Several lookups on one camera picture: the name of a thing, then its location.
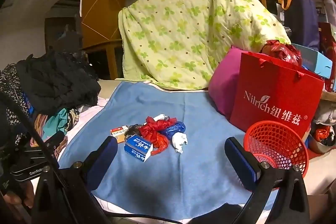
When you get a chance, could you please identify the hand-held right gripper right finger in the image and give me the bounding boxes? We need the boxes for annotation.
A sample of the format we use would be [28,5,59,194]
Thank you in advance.
[224,137,310,224]

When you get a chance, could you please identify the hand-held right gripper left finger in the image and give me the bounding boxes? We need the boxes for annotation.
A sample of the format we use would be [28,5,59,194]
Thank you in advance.
[31,136,118,224]

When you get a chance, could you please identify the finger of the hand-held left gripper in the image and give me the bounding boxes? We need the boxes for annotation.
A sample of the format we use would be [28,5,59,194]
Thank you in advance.
[30,131,66,148]

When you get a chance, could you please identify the small orange white carton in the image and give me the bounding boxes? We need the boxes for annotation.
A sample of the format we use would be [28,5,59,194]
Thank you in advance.
[110,126,130,144]

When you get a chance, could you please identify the blue white carton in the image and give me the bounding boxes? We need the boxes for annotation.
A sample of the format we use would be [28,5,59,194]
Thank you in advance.
[124,134,153,161]

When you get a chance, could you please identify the dark wrapper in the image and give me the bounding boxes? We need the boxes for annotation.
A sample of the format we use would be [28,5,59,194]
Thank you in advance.
[124,124,141,137]

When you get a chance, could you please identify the red plastic basket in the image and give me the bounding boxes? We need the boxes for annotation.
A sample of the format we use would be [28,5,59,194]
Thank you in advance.
[244,120,309,189]

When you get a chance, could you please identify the light blue cloth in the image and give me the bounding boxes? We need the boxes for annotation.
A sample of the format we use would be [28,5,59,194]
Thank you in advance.
[172,133,189,153]

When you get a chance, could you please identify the blue plastic bag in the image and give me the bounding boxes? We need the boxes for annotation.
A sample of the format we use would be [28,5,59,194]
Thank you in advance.
[160,121,186,138]

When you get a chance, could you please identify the person's left hand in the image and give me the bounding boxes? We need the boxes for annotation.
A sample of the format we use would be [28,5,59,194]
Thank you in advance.
[3,182,35,211]

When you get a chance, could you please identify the teal garment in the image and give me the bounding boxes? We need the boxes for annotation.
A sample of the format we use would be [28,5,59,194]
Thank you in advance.
[42,108,69,136]

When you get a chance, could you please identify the plaid cloth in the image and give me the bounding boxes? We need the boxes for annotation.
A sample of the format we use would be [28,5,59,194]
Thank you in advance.
[67,108,80,130]

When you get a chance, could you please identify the black jacket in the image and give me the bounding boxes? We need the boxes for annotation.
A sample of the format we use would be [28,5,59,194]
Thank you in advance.
[16,52,101,115]

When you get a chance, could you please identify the cream pillow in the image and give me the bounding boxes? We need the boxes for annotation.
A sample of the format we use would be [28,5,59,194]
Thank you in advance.
[97,78,125,106]

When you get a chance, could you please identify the black white dotted garment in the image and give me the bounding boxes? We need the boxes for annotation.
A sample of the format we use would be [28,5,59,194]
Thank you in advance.
[0,64,36,148]

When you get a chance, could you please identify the blue blanket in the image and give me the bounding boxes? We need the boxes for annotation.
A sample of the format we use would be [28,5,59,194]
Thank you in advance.
[56,81,279,222]

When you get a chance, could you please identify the magenta pillow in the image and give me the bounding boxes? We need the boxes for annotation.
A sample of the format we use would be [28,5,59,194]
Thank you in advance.
[208,48,243,117]

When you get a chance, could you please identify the steel basin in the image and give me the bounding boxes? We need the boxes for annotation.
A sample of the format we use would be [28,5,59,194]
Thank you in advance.
[308,132,336,155]

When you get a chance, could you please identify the red paper bag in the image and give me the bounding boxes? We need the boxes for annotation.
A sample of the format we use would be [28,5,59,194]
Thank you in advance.
[230,52,325,138]

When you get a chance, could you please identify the orange plastic bag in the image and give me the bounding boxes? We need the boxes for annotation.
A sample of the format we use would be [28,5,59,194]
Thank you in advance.
[315,126,332,142]

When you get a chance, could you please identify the grey plastic bag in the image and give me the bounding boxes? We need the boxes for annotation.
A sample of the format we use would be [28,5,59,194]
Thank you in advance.
[314,102,336,125]

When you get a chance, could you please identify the wooden bench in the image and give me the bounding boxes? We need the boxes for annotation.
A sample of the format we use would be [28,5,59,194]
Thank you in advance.
[322,90,336,102]

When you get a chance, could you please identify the large red plastic bag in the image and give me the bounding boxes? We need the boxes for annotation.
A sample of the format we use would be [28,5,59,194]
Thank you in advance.
[260,40,302,65]

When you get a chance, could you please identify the light blue carton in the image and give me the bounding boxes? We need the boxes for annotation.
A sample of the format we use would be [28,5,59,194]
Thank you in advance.
[291,43,333,80]

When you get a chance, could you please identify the green floral quilt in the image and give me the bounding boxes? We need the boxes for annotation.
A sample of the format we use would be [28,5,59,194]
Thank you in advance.
[118,0,292,90]

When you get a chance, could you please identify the black cable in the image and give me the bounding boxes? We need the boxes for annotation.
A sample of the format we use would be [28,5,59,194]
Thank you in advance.
[0,91,189,224]

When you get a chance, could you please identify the navy bag orange handles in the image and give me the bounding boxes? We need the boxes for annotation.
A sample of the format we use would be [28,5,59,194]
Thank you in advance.
[282,0,321,51]

